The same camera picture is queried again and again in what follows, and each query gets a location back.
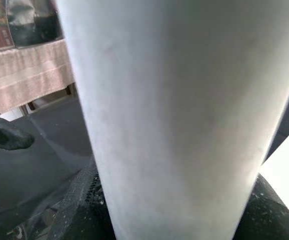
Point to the black bag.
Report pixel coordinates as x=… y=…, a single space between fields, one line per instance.
x=34 y=25

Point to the white plastic table leg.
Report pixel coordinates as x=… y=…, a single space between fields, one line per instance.
x=179 y=112

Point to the white plastic table top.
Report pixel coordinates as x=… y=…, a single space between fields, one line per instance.
x=287 y=180

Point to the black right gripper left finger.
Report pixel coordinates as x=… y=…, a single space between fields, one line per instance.
x=84 y=215

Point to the black table cloth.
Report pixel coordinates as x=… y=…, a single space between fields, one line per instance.
x=47 y=140

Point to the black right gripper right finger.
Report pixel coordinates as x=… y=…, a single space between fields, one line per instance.
x=267 y=217

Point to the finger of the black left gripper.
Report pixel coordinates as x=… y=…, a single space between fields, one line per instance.
x=7 y=135

